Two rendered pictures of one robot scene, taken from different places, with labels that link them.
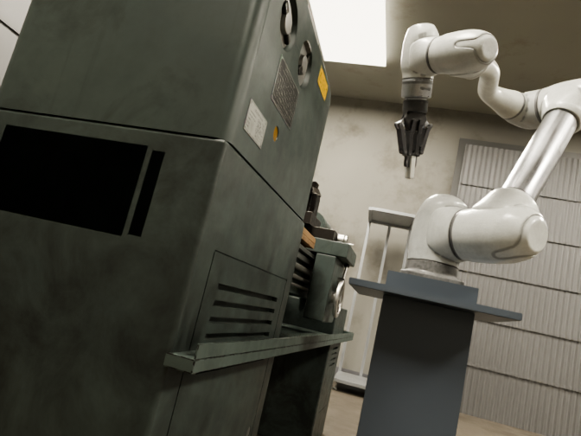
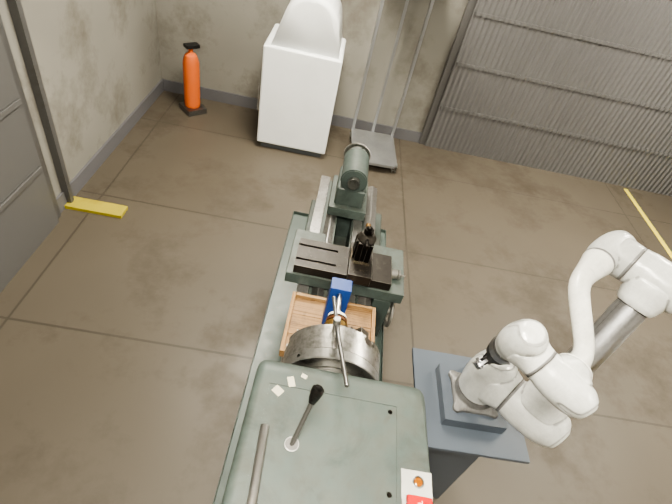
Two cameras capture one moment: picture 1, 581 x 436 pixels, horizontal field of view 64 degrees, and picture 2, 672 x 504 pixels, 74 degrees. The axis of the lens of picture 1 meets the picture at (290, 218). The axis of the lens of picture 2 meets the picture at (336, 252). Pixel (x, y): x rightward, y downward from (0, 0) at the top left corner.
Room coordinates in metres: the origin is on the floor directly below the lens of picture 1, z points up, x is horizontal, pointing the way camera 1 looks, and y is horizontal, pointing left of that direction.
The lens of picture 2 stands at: (0.68, 0.54, 2.35)
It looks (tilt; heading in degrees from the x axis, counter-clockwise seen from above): 43 degrees down; 340
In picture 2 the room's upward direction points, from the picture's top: 14 degrees clockwise
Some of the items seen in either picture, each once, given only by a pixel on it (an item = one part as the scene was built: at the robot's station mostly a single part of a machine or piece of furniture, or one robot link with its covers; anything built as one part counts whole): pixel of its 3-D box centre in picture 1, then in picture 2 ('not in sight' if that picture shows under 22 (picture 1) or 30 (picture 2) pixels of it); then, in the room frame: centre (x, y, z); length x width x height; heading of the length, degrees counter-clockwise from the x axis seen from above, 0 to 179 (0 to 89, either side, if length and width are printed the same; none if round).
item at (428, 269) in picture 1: (430, 274); (473, 386); (1.45, -0.46, 0.83); 0.22 x 0.18 x 0.06; 166
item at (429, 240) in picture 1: (441, 230); (491, 374); (1.42, -0.47, 0.97); 0.18 x 0.16 x 0.22; 32
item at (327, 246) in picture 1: (293, 245); (346, 264); (2.07, -0.04, 0.90); 0.53 x 0.30 x 0.06; 74
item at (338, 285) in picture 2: not in sight; (336, 303); (1.76, 0.08, 1.00); 0.08 x 0.06 x 0.23; 74
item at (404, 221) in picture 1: (375, 302); (393, 75); (4.47, -0.96, 0.83); 0.64 x 0.50 x 1.66; 166
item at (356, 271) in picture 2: (304, 221); (359, 263); (1.98, -0.06, 1.00); 0.20 x 0.10 x 0.05; 164
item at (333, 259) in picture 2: (289, 230); (343, 263); (2.03, -0.01, 0.95); 0.43 x 0.18 x 0.04; 74
